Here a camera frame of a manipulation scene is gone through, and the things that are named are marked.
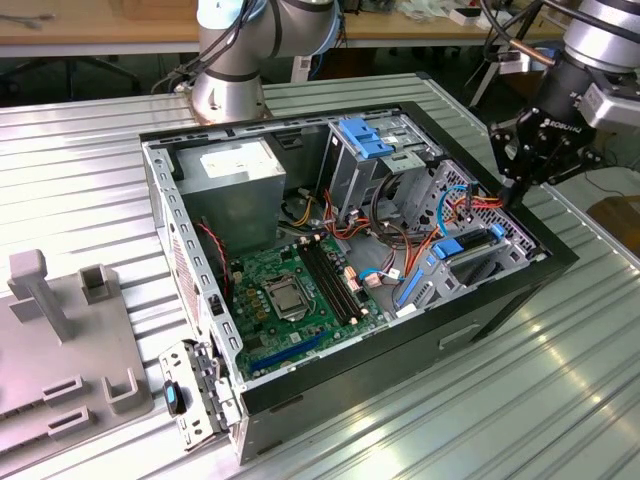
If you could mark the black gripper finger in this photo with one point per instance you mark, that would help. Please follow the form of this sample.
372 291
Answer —
570 167
510 150

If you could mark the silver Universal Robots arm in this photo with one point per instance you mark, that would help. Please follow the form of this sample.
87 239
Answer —
225 95

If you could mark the white boxes on desk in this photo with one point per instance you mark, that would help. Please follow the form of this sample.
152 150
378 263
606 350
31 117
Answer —
465 17

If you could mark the hard disk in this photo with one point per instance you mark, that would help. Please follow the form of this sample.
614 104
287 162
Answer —
447 248

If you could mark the blue and black clip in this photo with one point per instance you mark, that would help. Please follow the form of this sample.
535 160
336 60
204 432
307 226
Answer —
174 396

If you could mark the grey parts rack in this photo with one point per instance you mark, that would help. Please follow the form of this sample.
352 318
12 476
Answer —
75 350

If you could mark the green motherboard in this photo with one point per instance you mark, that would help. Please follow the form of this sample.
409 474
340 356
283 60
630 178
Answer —
280 340

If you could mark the metal slot bracket latch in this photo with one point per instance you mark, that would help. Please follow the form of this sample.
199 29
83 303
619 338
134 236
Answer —
202 425

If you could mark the black office chair base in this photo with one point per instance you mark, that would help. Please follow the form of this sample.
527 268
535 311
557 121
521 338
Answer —
115 70

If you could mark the brown cardboard box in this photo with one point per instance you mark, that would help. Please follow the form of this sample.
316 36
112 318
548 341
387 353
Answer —
620 220

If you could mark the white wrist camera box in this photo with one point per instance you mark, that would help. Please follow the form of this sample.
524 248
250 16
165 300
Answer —
607 107

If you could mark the CPU socket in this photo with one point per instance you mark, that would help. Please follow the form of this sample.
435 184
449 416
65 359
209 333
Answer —
291 317

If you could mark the long wooden desk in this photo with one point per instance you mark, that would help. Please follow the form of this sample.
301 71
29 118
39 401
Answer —
100 30

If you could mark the small white wrist camera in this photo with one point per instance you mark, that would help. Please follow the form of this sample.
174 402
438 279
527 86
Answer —
512 65

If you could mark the blue expansion slot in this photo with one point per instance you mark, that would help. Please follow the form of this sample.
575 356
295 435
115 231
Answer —
285 353

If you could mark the silver CPU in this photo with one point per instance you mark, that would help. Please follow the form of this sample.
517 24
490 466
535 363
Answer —
286 301

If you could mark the black slanted pole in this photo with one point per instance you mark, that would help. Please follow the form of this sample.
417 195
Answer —
481 86

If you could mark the black open PC case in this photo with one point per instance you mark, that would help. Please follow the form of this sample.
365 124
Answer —
400 360

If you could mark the black RAM slot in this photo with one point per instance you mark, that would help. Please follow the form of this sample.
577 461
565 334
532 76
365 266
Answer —
338 278
329 281
344 276
323 283

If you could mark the grey optical drive cage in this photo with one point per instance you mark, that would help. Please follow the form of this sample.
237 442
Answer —
345 175

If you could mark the grey power supply unit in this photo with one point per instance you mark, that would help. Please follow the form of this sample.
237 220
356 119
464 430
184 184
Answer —
230 200

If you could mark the grey metal disk bay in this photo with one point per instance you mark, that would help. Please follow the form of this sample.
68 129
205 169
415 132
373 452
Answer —
435 292

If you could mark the blue optical drive latch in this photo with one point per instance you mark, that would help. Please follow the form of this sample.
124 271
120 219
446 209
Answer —
367 145

